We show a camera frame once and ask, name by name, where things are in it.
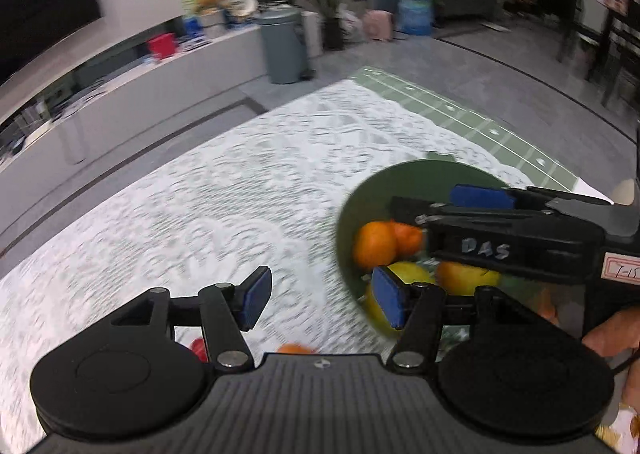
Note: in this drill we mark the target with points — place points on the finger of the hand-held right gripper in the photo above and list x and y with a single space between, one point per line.
482 197
410 209

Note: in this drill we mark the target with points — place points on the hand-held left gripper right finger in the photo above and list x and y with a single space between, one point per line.
387 299

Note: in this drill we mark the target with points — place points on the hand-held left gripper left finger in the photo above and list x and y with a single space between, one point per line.
255 295

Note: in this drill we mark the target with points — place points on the green bowl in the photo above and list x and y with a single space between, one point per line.
400 184

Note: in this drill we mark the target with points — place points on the small orange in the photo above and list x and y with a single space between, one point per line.
297 349

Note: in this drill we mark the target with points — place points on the yellow pear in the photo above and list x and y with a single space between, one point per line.
460 279

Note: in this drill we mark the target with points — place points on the person's right hand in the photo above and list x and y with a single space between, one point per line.
617 331

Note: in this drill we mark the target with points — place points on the yellow lemon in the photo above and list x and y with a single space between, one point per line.
411 273

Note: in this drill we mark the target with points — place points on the red tomato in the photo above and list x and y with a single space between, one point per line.
199 349

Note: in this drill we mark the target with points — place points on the green grid tablecloth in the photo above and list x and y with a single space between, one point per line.
450 118

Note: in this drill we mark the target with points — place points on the white lace tablecloth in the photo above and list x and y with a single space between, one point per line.
200 184

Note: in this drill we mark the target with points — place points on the pink heater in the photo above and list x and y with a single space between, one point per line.
378 26

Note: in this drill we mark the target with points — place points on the white plastic bag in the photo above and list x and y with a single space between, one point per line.
351 26

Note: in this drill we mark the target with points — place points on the dark dining chair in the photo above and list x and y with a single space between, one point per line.
575 23

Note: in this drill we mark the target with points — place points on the dark dining table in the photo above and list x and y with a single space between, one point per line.
620 48

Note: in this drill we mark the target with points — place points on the blue water jug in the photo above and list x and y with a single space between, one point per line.
415 3

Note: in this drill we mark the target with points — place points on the grey pedal trash can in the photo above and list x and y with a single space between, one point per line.
285 43

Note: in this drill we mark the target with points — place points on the person's floral clothing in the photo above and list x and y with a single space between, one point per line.
625 426

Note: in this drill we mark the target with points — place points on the white television cabinet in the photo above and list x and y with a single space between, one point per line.
150 83

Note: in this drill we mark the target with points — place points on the white hand fan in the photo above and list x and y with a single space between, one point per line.
242 7

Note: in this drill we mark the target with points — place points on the red box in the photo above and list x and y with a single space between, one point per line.
162 46

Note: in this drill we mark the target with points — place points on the blue tissue pack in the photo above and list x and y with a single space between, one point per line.
191 26

